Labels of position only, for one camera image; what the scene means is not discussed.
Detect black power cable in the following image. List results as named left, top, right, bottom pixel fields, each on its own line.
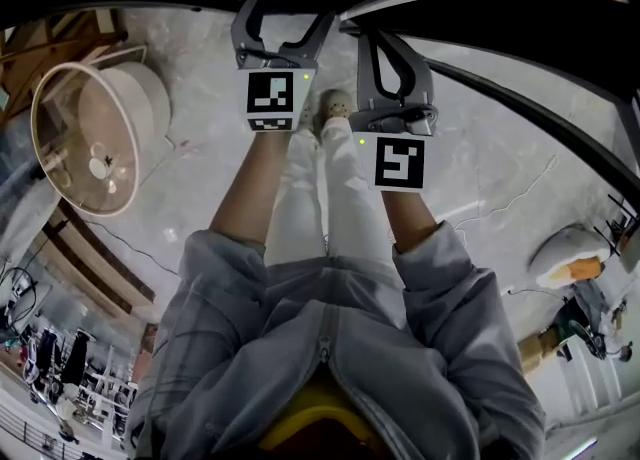
left=81, top=219, right=182, bottom=277

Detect black glass-door fridge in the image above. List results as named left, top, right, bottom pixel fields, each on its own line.
left=189, top=0, right=640, bottom=184

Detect person's left forearm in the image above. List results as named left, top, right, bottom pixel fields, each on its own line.
left=208, top=129, right=295, bottom=250

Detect small white ornament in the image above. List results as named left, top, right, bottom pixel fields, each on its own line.
left=88, top=154, right=115, bottom=180

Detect white bean bag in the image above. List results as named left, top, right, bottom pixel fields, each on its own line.
left=528, top=223, right=614, bottom=290

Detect person's right forearm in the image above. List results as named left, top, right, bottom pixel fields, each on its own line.
left=381, top=189, right=440, bottom=255

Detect person's beige shoes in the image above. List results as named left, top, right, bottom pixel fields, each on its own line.
left=298, top=88, right=360, bottom=135

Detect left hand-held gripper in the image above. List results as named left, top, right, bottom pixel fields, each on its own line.
left=230, top=0, right=336, bottom=134

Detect white power cable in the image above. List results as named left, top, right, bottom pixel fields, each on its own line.
left=448, top=154, right=560, bottom=232

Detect orange cushion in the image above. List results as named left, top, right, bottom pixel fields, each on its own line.
left=566, top=256, right=602, bottom=281

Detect person's yellow shirt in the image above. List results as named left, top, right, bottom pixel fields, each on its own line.
left=256, top=380, right=377, bottom=455

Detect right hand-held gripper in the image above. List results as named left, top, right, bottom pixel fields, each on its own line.
left=347, top=30, right=441, bottom=194

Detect person's grey zip jacket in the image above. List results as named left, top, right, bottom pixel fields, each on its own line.
left=126, top=219, right=547, bottom=460

